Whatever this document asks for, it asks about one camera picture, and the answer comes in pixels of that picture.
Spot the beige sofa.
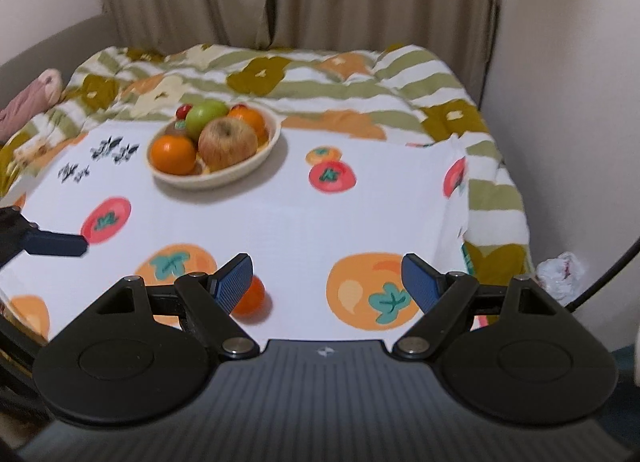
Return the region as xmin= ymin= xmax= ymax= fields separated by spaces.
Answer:
xmin=0 ymin=14 xmax=118 ymax=77

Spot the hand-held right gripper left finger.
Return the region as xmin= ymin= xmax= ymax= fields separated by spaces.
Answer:
xmin=80 ymin=253 xmax=261 ymax=361

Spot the white plastic bag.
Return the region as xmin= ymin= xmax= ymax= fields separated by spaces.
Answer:
xmin=536 ymin=252 xmax=586 ymax=305

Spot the striped floral quilt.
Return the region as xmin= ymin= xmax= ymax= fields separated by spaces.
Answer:
xmin=0 ymin=44 xmax=531 ymax=303

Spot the white persimmon print cloth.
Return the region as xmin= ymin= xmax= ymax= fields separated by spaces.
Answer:
xmin=0 ymin=114 xmax=471 ymax=343

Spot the green apple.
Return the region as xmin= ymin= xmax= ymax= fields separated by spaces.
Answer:
xmin=185 ymin=100 xmax=230 ymax=141

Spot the small orange mandarin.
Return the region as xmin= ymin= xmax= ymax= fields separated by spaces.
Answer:
xmin=232 ymin=276 xmax=266 ymax=317

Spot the pink pillow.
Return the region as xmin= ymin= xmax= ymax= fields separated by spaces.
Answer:
xmin=0 ymin=69 xmax=63 ymax=140

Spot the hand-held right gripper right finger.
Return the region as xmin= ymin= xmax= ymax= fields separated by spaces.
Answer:
xmin=392 ymin=253 xmax=572 ymax=361

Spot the red apple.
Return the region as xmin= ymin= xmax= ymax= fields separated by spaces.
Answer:
xmin=198 ymin=117 xmax=259 ymax=171

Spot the black cable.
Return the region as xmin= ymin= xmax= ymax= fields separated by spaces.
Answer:
xmin=570 ymin=237 xmax=640 ymax=313

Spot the cream duck print plate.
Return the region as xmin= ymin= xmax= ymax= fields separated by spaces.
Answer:
xmin=146 ymin=100 xmax=282 ymax=191

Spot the orange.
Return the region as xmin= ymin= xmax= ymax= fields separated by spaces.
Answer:
xmin=149 ymin=134 xmax=197 ymax=176
xmin=227 ymin=106 xmax=268 ymax=143

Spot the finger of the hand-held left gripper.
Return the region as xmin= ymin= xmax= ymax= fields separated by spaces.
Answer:
xmin=0 ymin=207 xmax=90 ymax=269

